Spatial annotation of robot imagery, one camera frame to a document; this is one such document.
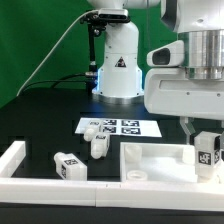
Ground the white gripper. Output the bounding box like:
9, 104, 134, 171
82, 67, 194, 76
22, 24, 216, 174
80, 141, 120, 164
144, 68, 224, 144

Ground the white cable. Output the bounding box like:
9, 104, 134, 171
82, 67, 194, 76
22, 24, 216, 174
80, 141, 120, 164
16, 9, 98, 97

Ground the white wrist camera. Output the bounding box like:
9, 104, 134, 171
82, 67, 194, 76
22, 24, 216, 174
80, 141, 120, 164
147, 40, 185, 67

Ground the black camera on stand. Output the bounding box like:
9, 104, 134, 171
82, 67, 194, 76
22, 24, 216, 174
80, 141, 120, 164
80, 8, 130, 77

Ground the white paper marker sheet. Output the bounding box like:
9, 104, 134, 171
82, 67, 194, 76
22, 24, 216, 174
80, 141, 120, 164
75, 117, 161, 137

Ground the white U-shaped fence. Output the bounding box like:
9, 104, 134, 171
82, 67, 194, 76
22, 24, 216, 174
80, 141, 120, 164
0, 141, 224, 211

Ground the black cable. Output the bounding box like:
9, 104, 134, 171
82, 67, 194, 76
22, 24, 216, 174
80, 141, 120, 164
19, 72, 98, 96

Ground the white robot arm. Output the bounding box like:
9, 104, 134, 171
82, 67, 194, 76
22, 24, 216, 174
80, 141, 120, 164
87, 0, 224, 135

